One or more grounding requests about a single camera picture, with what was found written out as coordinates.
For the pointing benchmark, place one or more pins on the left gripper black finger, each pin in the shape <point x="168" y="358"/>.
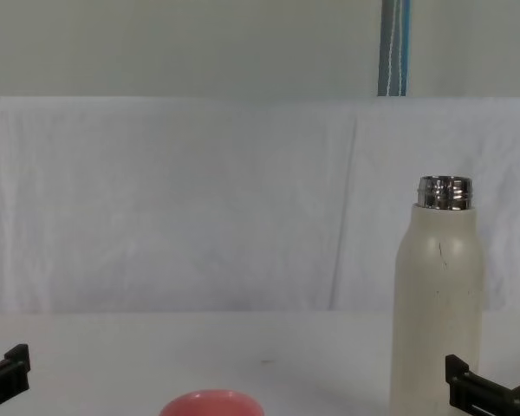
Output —
<point x="17" y="366"/>

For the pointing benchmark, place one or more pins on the white table cloth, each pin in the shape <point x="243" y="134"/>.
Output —
<point x="156" y="346"/>

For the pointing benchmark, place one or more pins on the white draped backdrop cloth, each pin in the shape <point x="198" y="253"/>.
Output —
<point x="177" y="195"/>

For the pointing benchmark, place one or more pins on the cream vacuum bottle steel neck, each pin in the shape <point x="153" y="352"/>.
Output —
<point x="437" y="303"/>

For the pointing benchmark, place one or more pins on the pink cup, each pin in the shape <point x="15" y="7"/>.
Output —
<point x="212" y="403"/>

